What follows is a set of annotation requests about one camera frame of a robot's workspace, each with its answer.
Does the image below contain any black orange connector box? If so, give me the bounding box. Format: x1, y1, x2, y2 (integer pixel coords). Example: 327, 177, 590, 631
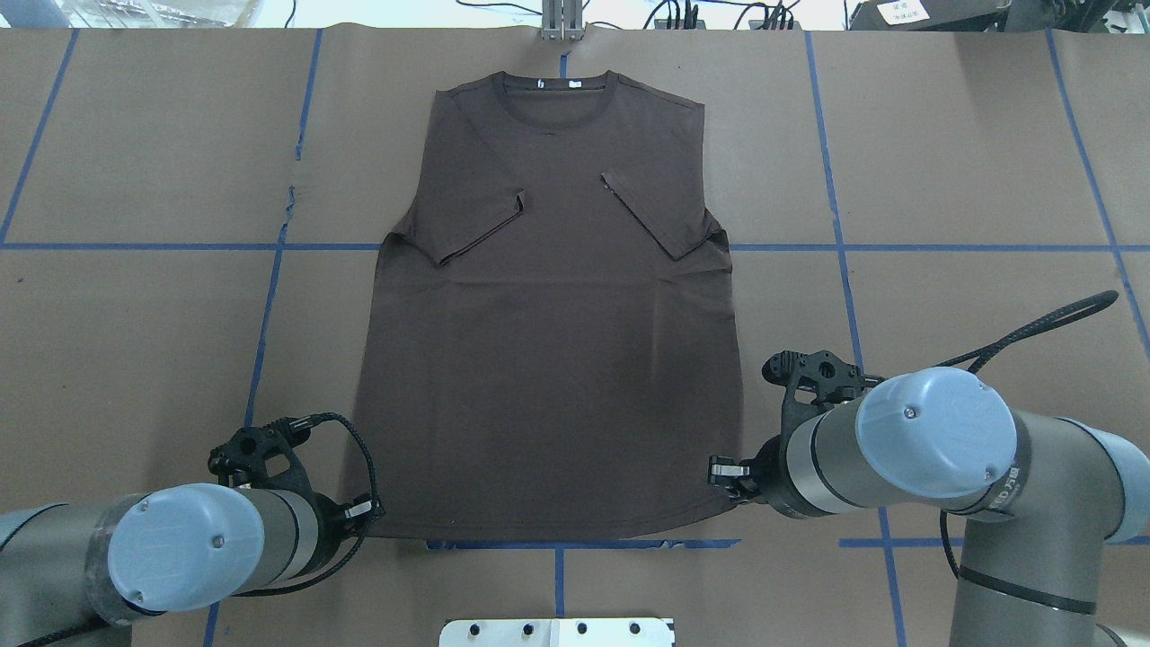
739, 1, 802, 31
643, 1, 705, 31

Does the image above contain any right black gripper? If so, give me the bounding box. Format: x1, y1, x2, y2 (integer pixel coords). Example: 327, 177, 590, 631
708, 437, 802, 519

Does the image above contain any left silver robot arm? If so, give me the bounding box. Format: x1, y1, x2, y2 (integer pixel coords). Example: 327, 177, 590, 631
1, 483, 382, 646

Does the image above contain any dark brown t-shirt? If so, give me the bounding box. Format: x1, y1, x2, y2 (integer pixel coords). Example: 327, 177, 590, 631
353, 71, 744, 542

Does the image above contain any white pedestal column base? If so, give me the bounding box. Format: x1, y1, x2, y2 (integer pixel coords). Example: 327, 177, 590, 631
438, 616, 677, 646

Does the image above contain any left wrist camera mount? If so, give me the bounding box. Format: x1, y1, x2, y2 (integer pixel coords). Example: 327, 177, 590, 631
207, 418, 314, 495

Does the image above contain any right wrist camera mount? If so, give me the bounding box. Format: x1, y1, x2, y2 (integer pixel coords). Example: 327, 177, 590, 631
761, 351, 886, 439

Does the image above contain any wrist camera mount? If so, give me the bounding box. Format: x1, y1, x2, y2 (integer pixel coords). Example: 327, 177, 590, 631
761, 351, 886, 439
207, 418, 314, 495

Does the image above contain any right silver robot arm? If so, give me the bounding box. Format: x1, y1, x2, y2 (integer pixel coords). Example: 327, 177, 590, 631
708, 368, 1149, 646

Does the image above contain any far black orange connector box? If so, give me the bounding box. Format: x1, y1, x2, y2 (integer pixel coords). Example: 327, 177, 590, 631
643, 1, 705, 31

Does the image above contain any aluminium frame post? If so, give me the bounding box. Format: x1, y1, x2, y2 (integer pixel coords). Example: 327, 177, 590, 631
541, 0, 587, 43

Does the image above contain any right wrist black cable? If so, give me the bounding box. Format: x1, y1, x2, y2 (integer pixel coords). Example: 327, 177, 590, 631
934, 288, 1120, 378

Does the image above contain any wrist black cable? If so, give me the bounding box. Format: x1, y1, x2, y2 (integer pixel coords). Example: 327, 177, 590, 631
225, 413, 382, 598
934, 288, 1120, 378

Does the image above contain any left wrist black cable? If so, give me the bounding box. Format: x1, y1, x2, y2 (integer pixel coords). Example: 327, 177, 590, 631
225, 413, 382, 598

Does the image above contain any near black orange connector box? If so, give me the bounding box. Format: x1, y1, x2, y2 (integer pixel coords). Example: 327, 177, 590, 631
739, 1, 802, 31

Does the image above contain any black box white label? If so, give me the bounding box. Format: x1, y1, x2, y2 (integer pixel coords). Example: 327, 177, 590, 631
848, 1, 1011, 32

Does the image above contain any clear plastic bag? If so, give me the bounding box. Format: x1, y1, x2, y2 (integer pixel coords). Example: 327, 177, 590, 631
56, 1, 263, 29

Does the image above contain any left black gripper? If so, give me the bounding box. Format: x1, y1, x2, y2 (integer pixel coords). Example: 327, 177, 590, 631
305, 492, 385, 573

